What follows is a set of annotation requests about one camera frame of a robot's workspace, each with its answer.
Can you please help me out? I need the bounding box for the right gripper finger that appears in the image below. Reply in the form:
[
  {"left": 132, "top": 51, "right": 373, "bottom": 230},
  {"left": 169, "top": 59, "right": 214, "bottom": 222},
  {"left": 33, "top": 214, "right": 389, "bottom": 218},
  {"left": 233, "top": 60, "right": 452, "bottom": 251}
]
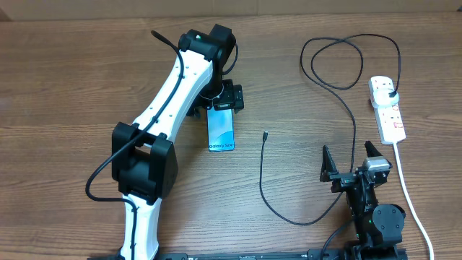
[
  {"left": 365, "top": 141, "right": 382, "bottom": 157},
  {"left": 320, "top": 145, "right": 339, "bottom": 182}
]

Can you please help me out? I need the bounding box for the Samsung Galaxy smartphone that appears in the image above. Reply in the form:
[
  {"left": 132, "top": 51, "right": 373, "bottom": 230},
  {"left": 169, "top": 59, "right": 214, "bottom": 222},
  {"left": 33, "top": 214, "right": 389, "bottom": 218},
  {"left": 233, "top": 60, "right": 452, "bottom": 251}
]
[{"left": 207, "top": 108, "right": 235, "bottom": 152}]

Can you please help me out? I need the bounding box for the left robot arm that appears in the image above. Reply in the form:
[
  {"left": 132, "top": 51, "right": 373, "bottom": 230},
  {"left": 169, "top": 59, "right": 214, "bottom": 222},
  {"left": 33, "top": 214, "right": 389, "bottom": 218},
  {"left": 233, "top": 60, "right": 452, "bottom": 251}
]
[{"left": 112, "top": 25, "right": 244, "bottom": 259}]

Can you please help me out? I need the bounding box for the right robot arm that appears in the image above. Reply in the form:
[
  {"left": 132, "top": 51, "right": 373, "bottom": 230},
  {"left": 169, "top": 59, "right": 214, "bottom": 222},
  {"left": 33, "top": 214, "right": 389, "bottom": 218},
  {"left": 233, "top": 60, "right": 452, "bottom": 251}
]
[{"left": 320, "top": 141, "right": 407, "bottom": 259}]

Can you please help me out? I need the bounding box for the white charger adapter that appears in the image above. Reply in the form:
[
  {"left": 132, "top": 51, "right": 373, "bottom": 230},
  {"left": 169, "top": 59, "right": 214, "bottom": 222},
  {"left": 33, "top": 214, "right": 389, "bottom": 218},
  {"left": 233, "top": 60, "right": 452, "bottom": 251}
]
[{"left": 370, "top": 89, "right": 399, "bottom": 108}]

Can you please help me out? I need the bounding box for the white power strip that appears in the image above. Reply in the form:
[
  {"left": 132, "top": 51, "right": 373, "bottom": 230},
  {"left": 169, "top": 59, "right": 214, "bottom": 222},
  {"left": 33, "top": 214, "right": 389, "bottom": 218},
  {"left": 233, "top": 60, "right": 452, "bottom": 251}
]
[{"left": 368, "top": 76, "right": 406, "bottom": 144}]

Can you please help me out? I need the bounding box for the white power strip cord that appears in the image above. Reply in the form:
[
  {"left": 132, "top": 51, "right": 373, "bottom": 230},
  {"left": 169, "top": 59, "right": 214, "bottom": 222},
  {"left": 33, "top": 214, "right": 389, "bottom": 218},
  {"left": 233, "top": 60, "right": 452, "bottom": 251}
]
[{"left": 391, "top": 142, "right": 435, "bottom": 260}]

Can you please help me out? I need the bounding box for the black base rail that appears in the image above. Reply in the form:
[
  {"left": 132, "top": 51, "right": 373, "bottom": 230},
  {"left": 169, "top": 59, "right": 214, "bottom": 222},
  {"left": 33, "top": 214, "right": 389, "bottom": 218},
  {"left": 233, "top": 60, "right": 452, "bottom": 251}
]
[{"left": 86, "top": 248, "right": 409, "bottom": 260}]

